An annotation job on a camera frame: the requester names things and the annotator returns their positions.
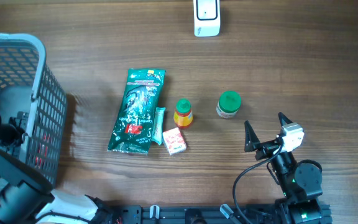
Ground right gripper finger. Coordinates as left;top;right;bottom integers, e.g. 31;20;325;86
278;112;293;126
244;120;260;145

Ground green lid jar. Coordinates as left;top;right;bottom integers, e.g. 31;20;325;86
216;90;242;119

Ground yellow red bottle green cap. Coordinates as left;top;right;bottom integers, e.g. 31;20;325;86
173;98;193;129

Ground small red white box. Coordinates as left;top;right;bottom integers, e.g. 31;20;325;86
162;128;187;156

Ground light green wipes packet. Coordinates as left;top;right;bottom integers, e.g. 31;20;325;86
152;107;166;145

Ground dark green 3M package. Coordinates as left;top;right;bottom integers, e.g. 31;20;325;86
107;68;166;154

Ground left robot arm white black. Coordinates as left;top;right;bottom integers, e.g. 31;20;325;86
0;115;114;223

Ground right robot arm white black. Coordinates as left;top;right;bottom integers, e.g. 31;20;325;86
244;113;332;223

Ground white barcode scanner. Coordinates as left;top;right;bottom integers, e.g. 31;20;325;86
193;0;221;37

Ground grey plastic shopping basket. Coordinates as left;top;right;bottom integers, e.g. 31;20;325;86
0;33;68;184

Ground black right camera cable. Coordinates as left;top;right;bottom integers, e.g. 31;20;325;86
232;136;284;224

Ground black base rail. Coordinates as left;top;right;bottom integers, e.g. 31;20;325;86
55;203;333;224

